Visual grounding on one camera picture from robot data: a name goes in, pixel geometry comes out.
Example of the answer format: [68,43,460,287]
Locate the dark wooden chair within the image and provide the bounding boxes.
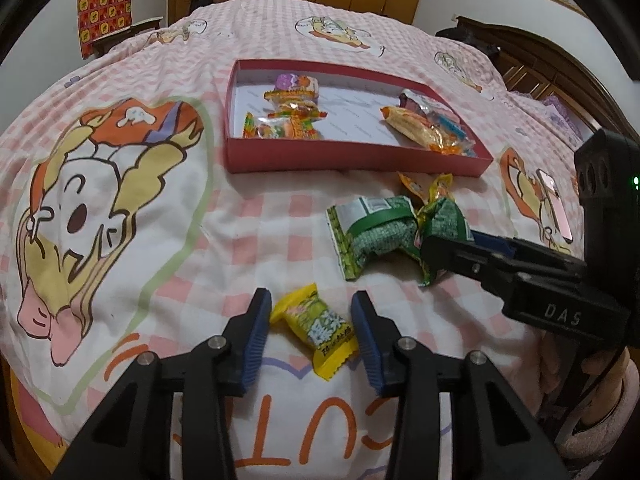
[91,16,163,56]

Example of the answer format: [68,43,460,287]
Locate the orange rice cracker packet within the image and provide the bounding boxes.
[380,105,453,153]

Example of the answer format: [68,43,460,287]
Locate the red yellow patterned cloth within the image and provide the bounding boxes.
[77,0,135,58]

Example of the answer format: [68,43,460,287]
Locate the purple dinosaur tin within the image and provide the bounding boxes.
[275,73,321,103]

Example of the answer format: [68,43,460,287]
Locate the dark wooden headboard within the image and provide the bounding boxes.
[437,16,640,161]

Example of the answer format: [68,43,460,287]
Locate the small yellow snack packet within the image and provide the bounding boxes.
[419,173,454,221]

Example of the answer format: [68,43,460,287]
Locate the clear gummy burger packet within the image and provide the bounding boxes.
[243,112,296,139]
[264,91,328,138]

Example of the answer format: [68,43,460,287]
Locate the pink smartphone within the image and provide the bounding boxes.
[536,168,575,243]

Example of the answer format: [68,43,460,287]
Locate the blue clear candy packet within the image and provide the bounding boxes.
[430,110,476,157]

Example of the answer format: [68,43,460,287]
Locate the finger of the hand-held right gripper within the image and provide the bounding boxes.
[470,232,588,281]
[421,235,521,301]

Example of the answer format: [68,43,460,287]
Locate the person's right forearm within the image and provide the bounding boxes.
[537,332,633,466]

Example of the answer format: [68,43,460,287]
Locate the green snack packet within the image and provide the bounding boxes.
[405,197,473,288]
[326,196,418,281]

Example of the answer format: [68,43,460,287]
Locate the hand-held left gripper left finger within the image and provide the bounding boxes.
[52,287,273,480]

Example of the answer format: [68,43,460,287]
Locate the yellow candy packet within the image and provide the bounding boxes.
[270,283,360,382]

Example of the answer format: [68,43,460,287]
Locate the red cardboard box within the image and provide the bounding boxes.
[223,59,493,178]

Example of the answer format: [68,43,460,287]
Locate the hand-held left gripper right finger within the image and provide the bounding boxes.
[350,290,571,480]

